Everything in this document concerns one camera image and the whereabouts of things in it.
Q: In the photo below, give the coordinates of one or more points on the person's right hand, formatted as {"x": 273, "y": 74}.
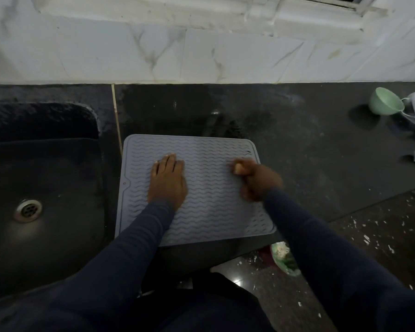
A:
{"x": 261, "y": 179}

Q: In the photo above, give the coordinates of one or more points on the person's left hand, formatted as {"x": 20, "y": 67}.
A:
{"x": 167, "y": 186}

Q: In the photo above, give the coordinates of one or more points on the person's right fingers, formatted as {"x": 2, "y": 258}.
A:
{"x": 245, "y": 169}

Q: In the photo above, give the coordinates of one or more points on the person's left middle finger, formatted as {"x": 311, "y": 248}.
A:
{"x": 172, "y": 164}

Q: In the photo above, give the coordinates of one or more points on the person's left little finger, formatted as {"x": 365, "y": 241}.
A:
{"x": 155, "y": 170}

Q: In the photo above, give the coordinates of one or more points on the grey silicone drying mat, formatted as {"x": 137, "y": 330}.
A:
{"x": 214, "y": 190}

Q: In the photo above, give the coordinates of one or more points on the person's left forearm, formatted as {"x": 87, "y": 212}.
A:
{"x": 124, "y": 259}

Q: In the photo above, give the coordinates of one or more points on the person's right forearm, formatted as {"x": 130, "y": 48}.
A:
{"x": 332, "y": 266}

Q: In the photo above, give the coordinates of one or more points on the green plate with food scraps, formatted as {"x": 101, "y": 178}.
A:
{"x": 284, "y": 257}

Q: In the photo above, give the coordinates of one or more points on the black stone sink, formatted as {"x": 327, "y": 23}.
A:
{"x": 45, "y": 169}

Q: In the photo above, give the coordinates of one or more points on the metal sink drain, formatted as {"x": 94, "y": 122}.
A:
{"x": 28, "y": 210}

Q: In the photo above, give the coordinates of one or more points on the person's dark trousers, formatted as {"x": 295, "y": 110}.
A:
{"x": 211, "y": 307}

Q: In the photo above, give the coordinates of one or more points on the light green cup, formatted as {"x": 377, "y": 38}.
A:
{"x": 384, "y": 101}

